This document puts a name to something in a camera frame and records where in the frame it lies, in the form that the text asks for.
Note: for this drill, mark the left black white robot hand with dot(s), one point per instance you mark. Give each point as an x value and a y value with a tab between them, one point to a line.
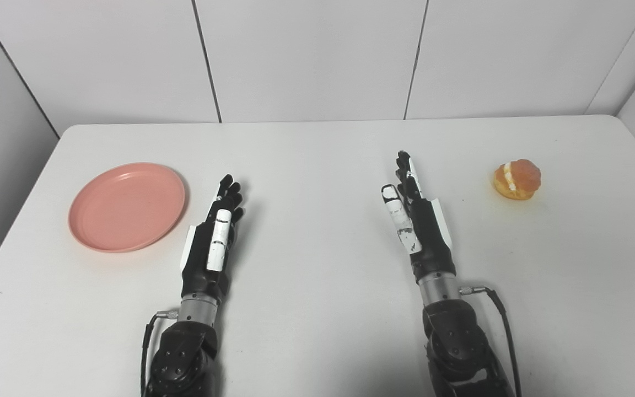
207	259

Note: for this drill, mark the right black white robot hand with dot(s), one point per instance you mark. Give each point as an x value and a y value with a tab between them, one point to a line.
428	242

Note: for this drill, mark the orange cream puff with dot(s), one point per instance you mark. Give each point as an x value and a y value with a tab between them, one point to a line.
517	178

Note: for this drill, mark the pink round plate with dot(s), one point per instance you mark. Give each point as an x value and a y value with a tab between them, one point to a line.
127	207

